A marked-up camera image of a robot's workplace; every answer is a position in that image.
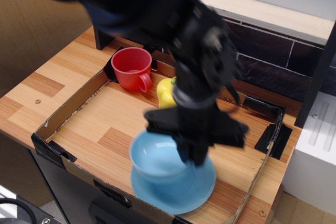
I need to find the dark brick backsplash panel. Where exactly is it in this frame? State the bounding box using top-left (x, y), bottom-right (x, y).
top-left (93, 8), bottom-right (336, 127)

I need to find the black braided cable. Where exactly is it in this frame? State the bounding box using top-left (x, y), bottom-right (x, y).
top-left (0, 198), bottom-right (36, 224)

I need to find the yellow toy bell pepper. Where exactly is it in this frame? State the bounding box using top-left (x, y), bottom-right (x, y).
top-left (156, 77), bottom-right (176, 109)

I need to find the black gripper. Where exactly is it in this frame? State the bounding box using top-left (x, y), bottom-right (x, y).
top-left (144, 92), bottom-right (249, 166)

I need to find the red plastic cup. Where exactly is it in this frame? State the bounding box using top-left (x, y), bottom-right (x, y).
top-left (111, 47), bottom-right (153, 92)

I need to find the black side post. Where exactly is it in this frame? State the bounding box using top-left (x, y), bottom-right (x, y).
top-left (295, 23), bottom-right (335, 128)

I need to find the light blue bowl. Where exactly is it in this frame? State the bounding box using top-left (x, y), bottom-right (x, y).
top-left (129, 131), bottom-right (194, 184)

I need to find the cardboard fence with black tape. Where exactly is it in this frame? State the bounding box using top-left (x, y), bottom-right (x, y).
top-left (30, 45), bottom-right (293, 224)

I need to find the light blue plate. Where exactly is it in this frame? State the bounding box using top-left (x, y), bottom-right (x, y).
top-left (131, 157), bottom-right (216, 215)

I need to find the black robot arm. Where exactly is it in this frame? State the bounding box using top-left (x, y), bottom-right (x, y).
top-left (57, 0), bottom-right (248, 166)

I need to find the white appliance top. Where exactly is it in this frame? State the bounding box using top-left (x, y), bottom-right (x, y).
top-left (282, 92), bottom-right (335, 215)

